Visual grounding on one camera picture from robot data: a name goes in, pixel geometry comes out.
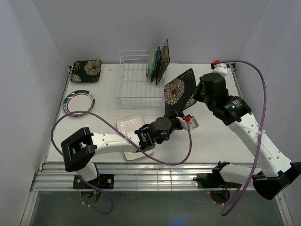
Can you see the white rectangular plate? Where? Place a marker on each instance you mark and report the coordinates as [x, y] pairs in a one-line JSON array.
[[129, 124]]

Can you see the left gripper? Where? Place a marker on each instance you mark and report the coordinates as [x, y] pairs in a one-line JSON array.
[[173, 115]]

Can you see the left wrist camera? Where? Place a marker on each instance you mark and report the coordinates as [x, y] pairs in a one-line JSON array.
[[190, 121]]

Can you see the white wire dish rack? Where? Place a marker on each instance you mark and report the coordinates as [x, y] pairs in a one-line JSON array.
[[133, 89]]

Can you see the cream square flower plate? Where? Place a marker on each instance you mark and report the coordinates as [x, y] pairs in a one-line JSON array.
[[165, 60]]

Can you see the teal square plate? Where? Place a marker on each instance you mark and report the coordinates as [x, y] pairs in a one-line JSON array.
[[156, 68]]

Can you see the round white green-rimmed plate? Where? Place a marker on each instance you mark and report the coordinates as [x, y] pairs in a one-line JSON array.
[[79, 100]]

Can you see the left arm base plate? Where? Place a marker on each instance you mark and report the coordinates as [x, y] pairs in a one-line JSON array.
[[103, 181]]

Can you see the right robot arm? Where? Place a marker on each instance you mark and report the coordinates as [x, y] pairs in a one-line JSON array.
[[273, 171]]

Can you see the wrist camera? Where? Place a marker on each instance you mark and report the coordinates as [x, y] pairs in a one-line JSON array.
[[190, 121], [220, 68]]

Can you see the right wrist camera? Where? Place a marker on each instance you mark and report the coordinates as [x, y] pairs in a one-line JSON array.
[[220, 68]]

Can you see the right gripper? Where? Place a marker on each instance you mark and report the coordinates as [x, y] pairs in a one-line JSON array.
[[196, 95]]

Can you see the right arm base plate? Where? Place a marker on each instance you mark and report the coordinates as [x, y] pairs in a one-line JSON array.
[[208, 180]]

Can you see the mint green round flower plate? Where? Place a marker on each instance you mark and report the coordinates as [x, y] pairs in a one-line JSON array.
[[150, 63]]

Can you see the black floral plate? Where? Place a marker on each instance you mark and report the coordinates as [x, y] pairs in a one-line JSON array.
[[86, 71], [179, 92]]

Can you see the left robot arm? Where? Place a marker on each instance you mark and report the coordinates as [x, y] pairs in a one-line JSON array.
[[132, 135]]

